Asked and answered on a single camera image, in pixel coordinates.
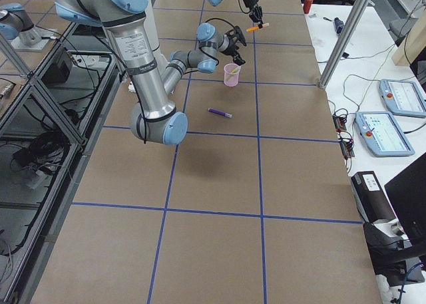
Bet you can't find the aluminium frame post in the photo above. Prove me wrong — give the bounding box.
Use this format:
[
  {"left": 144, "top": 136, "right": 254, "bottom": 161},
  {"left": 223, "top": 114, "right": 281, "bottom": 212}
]
[{"left": 318, "top": 0, "right": 370, "bottom": 89}]

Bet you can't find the orange highlighter pen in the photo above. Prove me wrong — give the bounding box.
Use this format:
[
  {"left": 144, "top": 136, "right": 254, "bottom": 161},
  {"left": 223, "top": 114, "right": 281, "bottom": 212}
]
[{"left": 246, "top": 23, "right": 270, "bottom": 33}]

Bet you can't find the purple highlighter pen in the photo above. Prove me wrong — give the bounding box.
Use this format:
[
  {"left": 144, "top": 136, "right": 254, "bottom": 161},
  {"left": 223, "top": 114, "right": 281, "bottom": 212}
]
[{"left": 208, "top": 108, "right": 232, "bottom": 118}]

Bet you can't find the pink mesh pen holder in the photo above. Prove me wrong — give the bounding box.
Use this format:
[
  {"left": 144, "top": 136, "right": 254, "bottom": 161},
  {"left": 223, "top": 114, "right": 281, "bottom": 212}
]
[{"left": 224, "top": 63, "right": 241, "bottom": 87}]

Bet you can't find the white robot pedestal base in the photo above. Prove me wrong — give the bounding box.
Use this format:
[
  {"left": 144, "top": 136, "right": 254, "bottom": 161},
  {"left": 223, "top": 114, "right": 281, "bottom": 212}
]
[{"left": 127, "top": 55, "right": 184, "bottom": 96}]

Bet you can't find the near teach pendant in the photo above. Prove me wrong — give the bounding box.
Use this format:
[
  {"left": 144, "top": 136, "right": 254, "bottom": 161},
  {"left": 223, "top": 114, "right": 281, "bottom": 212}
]
[{"left": 355, "top": 111, "right": 415, "bottom": 157}]

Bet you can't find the black box with label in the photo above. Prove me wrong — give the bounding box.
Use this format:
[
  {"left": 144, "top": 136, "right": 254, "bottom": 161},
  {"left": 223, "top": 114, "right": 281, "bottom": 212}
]
[{"left": 351, "top": 171, "right": 396, "bottom": 224}]

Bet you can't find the teach pendant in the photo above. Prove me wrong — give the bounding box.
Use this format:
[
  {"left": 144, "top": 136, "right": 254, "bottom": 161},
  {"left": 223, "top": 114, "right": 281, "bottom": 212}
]
[
  {"left": 379, "top": 79, "right": 425, "bottom": 118},
  {"left": 355, "top": 111, "right": 415, "bottom": 157}
]

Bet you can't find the black monitor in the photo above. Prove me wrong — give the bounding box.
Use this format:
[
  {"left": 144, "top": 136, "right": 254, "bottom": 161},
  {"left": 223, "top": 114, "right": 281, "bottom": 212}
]
[{"left": 385, "top": 159, "right": 425, "bottom": 244}]

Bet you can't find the far teach pendant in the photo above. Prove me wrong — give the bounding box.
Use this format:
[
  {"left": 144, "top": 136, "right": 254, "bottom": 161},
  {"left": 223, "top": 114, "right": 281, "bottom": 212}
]
[{"left": 379, "top": 79, "right": 425, "bottom": 118}]

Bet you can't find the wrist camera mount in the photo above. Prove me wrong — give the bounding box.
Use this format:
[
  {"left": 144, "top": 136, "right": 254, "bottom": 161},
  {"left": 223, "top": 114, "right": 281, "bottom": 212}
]
[{"left": 228, "top": 26, "right": 247, "bottom": 47}]

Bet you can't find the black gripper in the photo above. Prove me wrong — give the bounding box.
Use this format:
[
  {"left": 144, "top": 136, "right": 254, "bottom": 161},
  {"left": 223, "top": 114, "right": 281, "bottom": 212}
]
[
  {"left": 243, "top": 0, "right": 264, "bottom": 28},
  {"left": 225, "top": 31, "right": 246, "bottom": 65}
]

